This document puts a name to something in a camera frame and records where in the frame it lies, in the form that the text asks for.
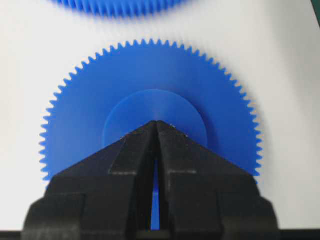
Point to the white board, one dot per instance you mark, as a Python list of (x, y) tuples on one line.
[(271, 47)]

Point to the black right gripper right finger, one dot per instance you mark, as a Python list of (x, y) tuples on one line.
[(208, 197)]

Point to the blue gear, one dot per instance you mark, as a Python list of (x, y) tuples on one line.
[(119, 8), (125, 88)]

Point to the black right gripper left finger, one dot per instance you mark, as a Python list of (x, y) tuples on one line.
[(106, 196)]

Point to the green table cloth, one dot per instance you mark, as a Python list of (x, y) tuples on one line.
[(316, 8)]

